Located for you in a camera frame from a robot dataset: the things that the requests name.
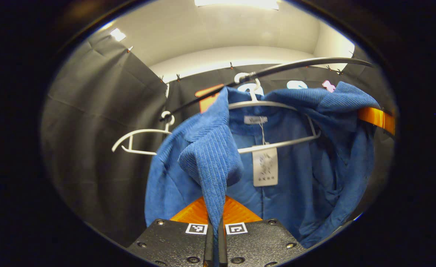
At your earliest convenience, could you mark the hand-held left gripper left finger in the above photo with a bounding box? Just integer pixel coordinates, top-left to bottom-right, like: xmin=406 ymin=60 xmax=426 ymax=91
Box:
xmin=127 ymin=196 xmax=215 ymax=267

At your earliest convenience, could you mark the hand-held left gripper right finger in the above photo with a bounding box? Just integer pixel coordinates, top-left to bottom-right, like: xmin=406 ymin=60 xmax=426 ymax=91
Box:
xmin=218 ymin=195 xmax=308 ymax=267

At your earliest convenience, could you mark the blue corduroy jacket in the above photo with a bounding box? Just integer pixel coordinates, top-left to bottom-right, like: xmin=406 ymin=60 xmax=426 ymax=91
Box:
xmin=144 ymin=82 xmax=381 ymax=250

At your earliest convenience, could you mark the white clothes hanger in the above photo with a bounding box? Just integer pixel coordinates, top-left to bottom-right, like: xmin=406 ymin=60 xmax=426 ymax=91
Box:
xmin=112 ymin=111 xmax=176 ymax=156
xmin=228 ymin=72 xmax=322 ymax=155

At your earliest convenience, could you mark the ceiling light panel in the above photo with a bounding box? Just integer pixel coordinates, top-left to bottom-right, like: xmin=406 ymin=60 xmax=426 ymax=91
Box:
xmin=194 ymin=0 xmax=280 ymax=10
xmin=109 ymin=28 xmax=127 ymax=42

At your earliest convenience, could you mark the black clothes rack rail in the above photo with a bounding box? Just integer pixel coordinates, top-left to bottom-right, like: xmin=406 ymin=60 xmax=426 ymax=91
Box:
xmin=160 ymin=57 xmax=375 ymax=121

